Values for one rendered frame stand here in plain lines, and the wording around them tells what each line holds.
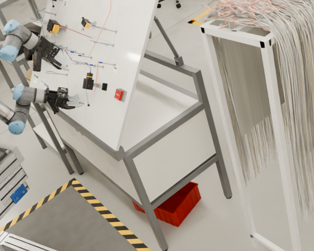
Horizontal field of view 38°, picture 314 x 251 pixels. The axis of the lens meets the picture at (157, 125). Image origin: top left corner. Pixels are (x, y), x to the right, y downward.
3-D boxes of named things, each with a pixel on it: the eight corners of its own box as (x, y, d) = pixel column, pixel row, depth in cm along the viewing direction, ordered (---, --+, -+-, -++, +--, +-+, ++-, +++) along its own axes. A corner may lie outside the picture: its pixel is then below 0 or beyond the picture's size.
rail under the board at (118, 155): (118, 162, 237) (114, 152, 234) (32, 95, 325) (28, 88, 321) (126, 156, 239) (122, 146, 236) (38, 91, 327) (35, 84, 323)
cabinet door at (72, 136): (95, 167, 305) (74, 120, 283) (61, 137, 346) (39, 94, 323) (98, 165, 306) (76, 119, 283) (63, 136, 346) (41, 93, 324)
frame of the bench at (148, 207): (164, 252, 284) (124, 157, 239) (78, 173, 372) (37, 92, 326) (233, 196, 306) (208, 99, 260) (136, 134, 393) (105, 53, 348)
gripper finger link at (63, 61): (75, 62, 230) (59, 52, 228) (69, 71, 229) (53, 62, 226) (73, 62, 233) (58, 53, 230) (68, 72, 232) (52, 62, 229)
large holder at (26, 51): (45, 37, 307) (24, 32, 297) (50, 56, 298) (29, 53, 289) (41, 43, 311) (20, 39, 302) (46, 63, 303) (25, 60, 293)
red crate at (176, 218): (178, 228, 297) (172, 213, 289) (134, 209, 321) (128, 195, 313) (202, 197, 312) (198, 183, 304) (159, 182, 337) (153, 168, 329)
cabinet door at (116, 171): (141, 206, 264) (119, 155, 242) (95, 167, 305) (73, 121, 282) (144, 203, 265) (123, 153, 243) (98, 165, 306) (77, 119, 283)
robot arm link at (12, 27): (-1, 34, 214) (6, 21, 218) (19, 48, 220) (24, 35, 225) (9, 29, 209) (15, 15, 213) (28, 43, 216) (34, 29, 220)
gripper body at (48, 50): (62, 50, 228) (43, 35, 221) (53, 64, 227) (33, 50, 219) (55, 49, 234) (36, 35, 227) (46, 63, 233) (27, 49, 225)
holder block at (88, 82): (88, 89, 249) (82, 88, 246) (90, 78, 248) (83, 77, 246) (92, 90, 246) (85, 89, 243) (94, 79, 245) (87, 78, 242)
